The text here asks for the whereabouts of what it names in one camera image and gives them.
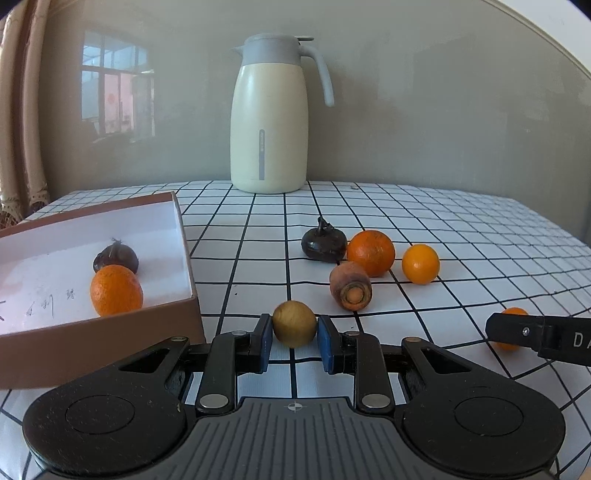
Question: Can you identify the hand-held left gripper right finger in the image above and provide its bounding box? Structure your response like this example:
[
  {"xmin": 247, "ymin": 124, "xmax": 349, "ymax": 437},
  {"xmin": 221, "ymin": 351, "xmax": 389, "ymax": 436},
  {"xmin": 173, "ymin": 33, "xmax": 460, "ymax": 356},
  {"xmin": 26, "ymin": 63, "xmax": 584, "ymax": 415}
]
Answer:
[{"xmin": 317, "ymin": 315, "xmax": 478, "ymax": 415}]

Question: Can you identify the dark mangosteen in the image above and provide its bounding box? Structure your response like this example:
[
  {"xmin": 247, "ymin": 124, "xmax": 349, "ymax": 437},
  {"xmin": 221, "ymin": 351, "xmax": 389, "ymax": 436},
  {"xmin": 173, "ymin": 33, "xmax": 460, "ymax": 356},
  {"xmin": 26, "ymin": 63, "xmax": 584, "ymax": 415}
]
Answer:
[
  {"xmin": 301, "ymin": 216, "xmax": 348, "ymax": 265},
  {"xmin": 92, "ymin": 237, "xmax": 139, "ymax": 278}
]

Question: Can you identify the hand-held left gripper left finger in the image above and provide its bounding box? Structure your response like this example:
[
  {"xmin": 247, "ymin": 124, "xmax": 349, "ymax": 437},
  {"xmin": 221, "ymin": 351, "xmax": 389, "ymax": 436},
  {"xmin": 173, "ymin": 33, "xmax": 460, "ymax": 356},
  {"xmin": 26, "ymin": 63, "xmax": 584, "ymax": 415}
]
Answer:
[{"xmin": 111, "ymin": 313, "xmax": 274, "ymax": 415}]

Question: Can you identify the beige lace-trimmed curtain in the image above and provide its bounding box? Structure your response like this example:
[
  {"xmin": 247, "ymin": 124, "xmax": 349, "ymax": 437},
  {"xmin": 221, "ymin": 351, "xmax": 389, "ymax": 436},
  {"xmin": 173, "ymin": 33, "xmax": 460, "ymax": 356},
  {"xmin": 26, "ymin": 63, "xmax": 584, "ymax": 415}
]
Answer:
[{"xmin": 0, "ymin": 0, "xmax": 51, "ymax": 229}]

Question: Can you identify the black white checked tablecloth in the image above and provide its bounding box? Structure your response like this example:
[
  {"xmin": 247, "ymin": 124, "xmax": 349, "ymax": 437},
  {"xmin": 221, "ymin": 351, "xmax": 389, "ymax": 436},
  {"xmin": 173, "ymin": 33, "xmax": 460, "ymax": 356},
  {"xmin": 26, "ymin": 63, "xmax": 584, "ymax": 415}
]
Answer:
[{"xmin": 0, "ymin": 180, "xmax": 591, "ymax": 480}]

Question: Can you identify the yellow-brown round ball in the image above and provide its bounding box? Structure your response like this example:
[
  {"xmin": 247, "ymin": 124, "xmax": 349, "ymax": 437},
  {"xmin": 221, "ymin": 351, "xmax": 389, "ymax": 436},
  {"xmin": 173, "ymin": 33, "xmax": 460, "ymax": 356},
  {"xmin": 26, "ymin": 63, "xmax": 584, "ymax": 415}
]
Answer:
[{"xmin": 272, "ymin": 300, "xmax": 318, "ymax": 348}]

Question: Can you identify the cream thermos jug grey lid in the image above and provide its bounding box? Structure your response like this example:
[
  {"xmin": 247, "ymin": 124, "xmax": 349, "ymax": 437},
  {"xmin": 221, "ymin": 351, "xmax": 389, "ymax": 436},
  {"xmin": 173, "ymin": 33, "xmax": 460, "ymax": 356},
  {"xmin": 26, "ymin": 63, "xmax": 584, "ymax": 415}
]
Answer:
[{"xmin": 230, "ymin": 32, "xmax": 335, "ymax": 195}]

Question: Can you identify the brown-skinned carrot piece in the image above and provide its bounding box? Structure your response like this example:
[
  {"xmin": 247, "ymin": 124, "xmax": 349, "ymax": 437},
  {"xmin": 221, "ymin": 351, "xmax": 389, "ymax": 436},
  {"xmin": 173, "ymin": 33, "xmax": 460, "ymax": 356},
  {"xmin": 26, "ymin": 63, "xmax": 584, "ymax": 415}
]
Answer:
[{"xmin": 329, "ymin": 261, "xmax": 373, "ymax": 311}]

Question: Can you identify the large orange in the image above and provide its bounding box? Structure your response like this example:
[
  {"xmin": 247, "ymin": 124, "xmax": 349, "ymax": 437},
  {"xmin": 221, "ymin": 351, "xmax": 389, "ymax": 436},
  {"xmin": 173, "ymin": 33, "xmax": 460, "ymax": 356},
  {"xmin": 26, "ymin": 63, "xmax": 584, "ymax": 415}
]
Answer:
[
  {"xmin": 90, "ymin": 264, "xmax": 144, "ymax": 318},
  {"xmin": 346, "ymin": 229, "xmax": 396, "ymax": 278}
]

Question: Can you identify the small orange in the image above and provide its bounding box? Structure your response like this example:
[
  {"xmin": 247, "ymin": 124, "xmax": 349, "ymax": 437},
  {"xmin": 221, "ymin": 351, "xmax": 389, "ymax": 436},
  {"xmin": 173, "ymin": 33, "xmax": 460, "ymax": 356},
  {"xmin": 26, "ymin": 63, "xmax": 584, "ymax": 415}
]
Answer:
[
  {"xmin": 401, "ymin": 244, "xmax": 441, "ymax": 285},
  {"xmin": 496, "ymin": 307, "xmax": 531, "ymax": 352}
]

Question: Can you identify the brown cardboard box white inside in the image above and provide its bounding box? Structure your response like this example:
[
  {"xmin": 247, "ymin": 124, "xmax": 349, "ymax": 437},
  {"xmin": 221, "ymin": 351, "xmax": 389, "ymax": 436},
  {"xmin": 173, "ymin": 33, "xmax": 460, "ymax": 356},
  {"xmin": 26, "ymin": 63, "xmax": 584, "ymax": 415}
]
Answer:
[{"xmin": 0, "ymin": 191, "xmax": 206, "ymax": 391}]

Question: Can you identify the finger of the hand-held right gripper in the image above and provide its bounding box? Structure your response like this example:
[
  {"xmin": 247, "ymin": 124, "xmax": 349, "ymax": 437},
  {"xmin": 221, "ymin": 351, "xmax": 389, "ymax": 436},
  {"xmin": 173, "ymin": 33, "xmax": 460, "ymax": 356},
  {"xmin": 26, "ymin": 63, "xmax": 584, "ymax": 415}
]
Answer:
[{"xmin": 485, "ymin": 312, "xmax": 546, "ymax": 357}]

